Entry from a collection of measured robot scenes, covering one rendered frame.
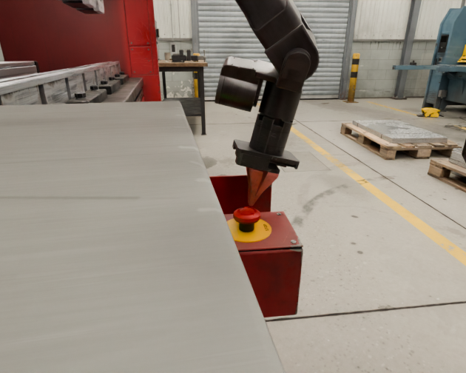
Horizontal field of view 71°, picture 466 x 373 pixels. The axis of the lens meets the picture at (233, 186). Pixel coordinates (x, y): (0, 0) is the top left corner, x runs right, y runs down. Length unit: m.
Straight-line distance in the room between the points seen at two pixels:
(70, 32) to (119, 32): 0.27
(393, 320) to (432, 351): 0.17
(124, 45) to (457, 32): 6.13
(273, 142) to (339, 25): 7.72
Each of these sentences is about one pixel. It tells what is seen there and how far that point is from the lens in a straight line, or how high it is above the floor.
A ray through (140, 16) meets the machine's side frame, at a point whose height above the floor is 1.21.
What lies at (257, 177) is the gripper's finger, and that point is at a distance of 0.51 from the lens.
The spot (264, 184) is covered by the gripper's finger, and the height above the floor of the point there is 0.82.
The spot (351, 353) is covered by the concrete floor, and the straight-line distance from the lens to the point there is 1.40.
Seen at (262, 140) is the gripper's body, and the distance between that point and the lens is 0.51.
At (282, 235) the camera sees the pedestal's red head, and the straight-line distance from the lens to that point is 0.47.
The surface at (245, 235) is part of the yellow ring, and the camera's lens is 0.46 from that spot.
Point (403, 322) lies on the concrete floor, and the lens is 1.60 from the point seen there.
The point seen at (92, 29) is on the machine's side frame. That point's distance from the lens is 2.22.
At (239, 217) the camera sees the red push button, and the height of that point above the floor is 0.81.
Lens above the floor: 1.02
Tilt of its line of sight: 22 degrees down
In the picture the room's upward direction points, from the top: straight up
